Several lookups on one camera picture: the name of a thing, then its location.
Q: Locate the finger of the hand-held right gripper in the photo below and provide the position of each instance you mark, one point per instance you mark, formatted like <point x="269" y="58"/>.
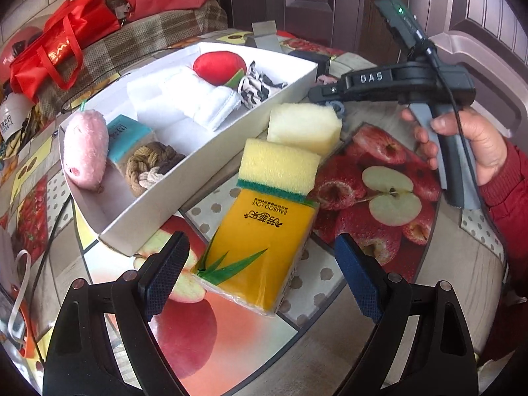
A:
<point x="371" y="78"/>
<point x="350" y="94"/>

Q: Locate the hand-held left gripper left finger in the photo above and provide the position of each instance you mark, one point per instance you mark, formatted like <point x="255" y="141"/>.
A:
<point x="165" y="276"/>

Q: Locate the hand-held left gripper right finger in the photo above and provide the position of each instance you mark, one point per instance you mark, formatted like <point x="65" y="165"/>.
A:
<point x="359" y="276"/>

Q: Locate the pale yellow foam sponge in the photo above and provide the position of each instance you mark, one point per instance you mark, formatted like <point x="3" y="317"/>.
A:
<point x="301" y="128"/>

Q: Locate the white cardboard box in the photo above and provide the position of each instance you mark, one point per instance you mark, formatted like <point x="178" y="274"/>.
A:
<point x="123" y="222"/>

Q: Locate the yellow tissue pack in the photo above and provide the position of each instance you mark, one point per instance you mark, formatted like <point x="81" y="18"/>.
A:
<point x="255" y="247"/>

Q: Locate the yellow green scouring sponge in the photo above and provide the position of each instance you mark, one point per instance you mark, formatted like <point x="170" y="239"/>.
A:
<point x="276" y="161"/>

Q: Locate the person's right forearm red sleeve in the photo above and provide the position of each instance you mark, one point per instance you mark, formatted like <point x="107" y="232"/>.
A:
<point x="509" y="206"/>

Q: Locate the person's right hand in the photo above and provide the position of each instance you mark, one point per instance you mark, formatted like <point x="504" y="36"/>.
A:
<point x="489" y="148"/>

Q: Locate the pink plastic chair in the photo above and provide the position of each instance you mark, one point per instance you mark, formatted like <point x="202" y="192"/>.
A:
<point x="486" y="74"/>

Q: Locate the black power adapter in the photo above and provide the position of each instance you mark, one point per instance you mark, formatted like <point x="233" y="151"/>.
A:
<point x="307" y="62"/>

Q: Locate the fruit print tablecloth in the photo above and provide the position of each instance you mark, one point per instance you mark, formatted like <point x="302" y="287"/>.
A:
<point x="412" y="264"/>

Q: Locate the zebra print cloth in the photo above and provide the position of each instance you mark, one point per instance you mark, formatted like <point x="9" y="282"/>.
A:
<point x="258" y="84"/>

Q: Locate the brown wooden door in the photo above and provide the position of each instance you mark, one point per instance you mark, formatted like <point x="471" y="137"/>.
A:
<point x="313" y="4"/>

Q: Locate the white folded card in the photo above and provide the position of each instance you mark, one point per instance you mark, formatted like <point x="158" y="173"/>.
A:
<point x="264" y="35"/>

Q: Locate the red round plush toy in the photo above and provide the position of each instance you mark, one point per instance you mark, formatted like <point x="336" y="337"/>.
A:
<point x="216" y="66"/>

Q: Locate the blue wrapped sponge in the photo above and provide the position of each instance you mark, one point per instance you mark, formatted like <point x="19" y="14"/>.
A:
<point x="128" y="136"/>

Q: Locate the pink plush mouse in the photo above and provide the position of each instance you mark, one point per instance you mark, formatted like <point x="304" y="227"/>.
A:
<point x="84" y="148"/>

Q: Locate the plaid blanket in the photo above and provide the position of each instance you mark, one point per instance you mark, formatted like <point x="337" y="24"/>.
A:
<point x="136" y="41"/>

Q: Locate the red gift bag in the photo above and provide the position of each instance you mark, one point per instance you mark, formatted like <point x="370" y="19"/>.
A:
<point x="62" y="45"/>

